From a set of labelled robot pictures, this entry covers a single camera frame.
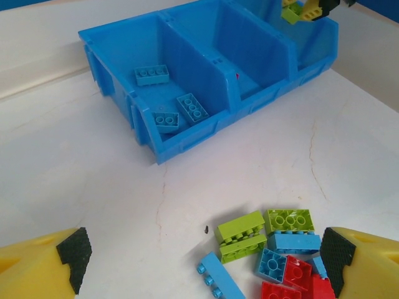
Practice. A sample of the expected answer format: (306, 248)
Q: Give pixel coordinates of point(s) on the blue three-compartment plastic bin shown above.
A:
(193, 62)

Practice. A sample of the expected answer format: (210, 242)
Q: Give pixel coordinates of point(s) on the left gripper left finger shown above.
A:
(31, 271)

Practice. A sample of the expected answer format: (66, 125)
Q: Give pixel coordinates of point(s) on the green lego brick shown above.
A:
(243, 250)
(240, 225)
(290, 14)
(290, 220)

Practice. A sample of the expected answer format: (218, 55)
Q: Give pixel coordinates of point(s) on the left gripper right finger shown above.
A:
(371, 268)

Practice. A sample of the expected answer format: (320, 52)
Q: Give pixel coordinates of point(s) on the long blue lego brick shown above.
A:
(223, 278)

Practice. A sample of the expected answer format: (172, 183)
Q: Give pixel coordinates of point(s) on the red lego brick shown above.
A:
(321, 288)
(297, 272)
(279, 292)

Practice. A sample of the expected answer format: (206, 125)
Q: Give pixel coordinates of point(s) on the small square blue lego brick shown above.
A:
(271, 266)

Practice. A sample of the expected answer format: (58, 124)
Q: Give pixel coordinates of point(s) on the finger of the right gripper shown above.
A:
(313, 13)

